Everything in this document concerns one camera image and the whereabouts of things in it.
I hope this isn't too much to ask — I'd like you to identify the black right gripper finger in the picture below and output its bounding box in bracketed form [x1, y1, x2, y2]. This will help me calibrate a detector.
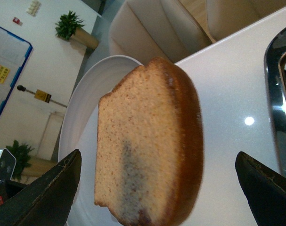
[235, 152, 286, 226]

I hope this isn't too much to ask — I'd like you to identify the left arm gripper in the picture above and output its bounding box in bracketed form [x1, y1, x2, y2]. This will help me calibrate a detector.
[0, 148, 82, 226]

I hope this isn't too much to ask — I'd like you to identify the grey round plate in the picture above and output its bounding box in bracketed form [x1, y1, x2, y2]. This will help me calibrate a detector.
[58, 55, 141, 226]

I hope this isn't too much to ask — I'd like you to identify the brown bread slice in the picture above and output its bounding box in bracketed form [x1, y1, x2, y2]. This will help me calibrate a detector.
[94, 57, 204, 226]

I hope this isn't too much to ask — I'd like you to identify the potted plant lower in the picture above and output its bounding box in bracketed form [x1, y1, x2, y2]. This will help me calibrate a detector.
[6, 140, 56, 181]

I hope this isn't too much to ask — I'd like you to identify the potted plant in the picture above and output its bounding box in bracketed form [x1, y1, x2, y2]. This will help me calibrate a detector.
[55, 11, 99, 50]
[6, 140, 56, 181]

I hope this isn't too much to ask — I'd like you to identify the barrier pole with sign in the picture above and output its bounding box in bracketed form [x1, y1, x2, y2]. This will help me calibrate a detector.
[17, 85, 67, 108]

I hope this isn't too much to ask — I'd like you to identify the cream and chrome toaster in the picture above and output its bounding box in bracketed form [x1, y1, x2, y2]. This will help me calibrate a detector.
[264, 28, 286, 178]

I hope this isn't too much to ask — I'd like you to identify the blue framed board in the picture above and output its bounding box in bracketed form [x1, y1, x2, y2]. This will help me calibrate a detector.
[0, 27, 33, 116]

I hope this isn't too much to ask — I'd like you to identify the potted plant upper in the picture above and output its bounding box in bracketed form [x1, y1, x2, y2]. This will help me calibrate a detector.
[55, 11, 99, 50]

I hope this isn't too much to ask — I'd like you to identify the beige right chair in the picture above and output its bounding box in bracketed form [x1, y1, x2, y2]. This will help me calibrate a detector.
[206, 0, 286, 41]

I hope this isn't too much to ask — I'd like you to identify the beige chair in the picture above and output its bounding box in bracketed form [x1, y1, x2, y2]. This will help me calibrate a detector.
[108, 0, 212, 64]
[206, 0, 286, 41]

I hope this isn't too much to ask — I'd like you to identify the beige left chair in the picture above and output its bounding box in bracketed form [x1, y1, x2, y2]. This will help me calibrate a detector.
[108, 0, 212, 64]

